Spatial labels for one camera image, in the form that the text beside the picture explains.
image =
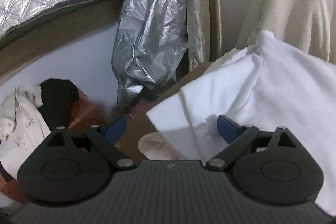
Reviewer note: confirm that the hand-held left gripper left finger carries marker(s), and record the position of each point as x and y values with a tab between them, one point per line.
116	130

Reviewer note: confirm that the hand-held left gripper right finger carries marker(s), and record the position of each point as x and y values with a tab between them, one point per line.
228	129

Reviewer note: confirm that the white t-shirt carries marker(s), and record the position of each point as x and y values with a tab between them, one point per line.
275	87

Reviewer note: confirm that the cream folded garment yellow trim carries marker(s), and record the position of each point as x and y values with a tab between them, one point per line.
155	146

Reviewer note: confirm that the black crumpled garment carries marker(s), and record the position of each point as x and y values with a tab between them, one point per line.
59	98

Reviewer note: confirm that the cream printed crumpled garment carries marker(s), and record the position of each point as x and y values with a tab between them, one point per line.
21	129

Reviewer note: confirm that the silver crinkled plastic sheet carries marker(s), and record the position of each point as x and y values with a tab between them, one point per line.
149	29

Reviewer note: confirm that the beige curtain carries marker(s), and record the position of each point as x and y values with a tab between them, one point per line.
207	3

